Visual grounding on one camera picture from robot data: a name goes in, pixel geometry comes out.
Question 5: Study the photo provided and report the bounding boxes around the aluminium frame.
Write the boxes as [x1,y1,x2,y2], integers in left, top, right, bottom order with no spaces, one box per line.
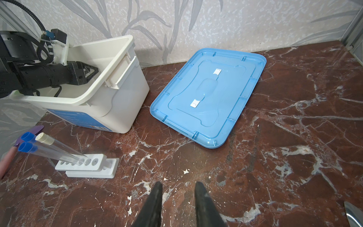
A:
[341,7,363,65]

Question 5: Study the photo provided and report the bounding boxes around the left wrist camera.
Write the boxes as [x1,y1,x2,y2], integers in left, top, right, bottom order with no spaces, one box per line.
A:
[41,29,71,66]

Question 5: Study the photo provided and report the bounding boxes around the blue plastic bin lid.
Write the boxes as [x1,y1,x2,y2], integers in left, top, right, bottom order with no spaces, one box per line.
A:
[150,48,267,149]

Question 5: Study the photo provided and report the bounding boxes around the metal tongs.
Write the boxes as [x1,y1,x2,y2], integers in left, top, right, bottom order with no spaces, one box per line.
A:
[344,201,363,227]

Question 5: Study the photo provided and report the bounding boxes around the purple toy shovel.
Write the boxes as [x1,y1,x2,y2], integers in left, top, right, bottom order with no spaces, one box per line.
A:
[1,125,44,179]

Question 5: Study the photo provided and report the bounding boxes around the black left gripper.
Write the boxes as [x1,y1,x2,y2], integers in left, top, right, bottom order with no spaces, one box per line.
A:
[67,61,99,86]

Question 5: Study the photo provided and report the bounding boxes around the white test tube rack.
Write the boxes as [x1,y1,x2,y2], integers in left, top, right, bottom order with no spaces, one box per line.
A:
[55,154,120,179]

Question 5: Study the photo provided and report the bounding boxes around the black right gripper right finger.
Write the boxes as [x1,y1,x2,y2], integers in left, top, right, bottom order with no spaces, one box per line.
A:
[194,182,226,227]

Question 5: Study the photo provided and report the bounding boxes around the white plastic storage bin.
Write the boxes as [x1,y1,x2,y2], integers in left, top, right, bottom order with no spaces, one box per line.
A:
[9,35,149,133]

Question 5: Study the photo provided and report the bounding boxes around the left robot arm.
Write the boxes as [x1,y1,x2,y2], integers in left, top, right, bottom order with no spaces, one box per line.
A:
[1,1,99,98]

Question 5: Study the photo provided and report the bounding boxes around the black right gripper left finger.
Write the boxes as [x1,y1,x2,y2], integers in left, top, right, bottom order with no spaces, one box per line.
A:
[132,182,163,227]

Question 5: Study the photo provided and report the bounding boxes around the test tube cork stopper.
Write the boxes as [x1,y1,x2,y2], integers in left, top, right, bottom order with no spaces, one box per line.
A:
[35,132,87,158]

